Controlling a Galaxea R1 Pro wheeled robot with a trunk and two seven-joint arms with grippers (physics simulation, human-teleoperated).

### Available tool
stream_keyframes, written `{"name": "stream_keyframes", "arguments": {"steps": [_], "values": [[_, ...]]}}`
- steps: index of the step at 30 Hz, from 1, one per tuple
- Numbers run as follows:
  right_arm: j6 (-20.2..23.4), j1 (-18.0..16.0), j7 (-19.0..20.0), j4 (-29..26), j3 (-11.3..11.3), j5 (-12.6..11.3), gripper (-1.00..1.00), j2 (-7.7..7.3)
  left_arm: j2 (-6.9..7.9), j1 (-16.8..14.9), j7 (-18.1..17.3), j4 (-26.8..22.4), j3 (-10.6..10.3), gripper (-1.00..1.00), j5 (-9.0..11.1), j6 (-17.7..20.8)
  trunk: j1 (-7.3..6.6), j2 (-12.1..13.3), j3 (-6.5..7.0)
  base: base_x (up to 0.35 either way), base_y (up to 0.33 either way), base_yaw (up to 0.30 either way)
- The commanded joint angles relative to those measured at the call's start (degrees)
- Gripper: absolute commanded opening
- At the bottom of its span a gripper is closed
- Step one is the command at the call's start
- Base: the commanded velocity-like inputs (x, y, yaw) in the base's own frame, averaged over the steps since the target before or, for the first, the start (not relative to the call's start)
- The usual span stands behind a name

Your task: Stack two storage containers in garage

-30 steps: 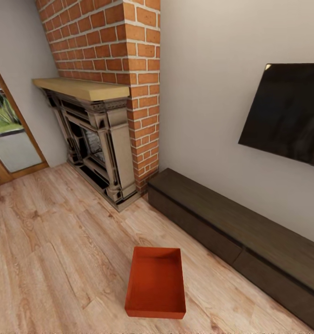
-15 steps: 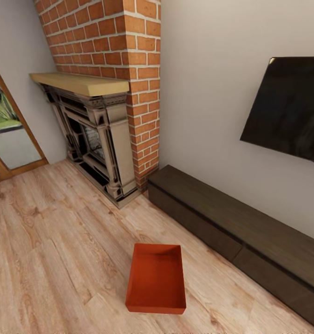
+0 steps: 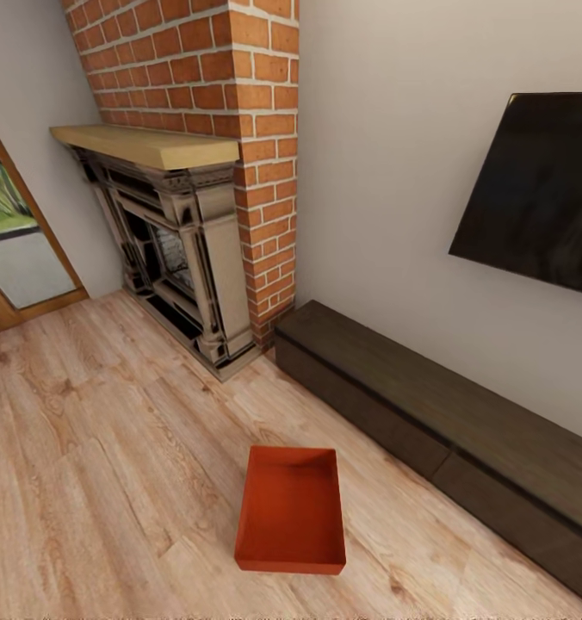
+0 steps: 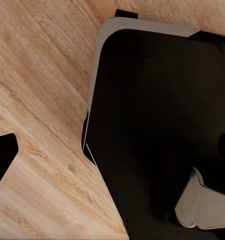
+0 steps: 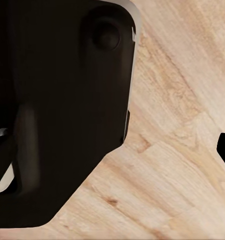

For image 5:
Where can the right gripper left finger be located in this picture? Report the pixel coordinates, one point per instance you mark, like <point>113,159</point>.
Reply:
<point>8,151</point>

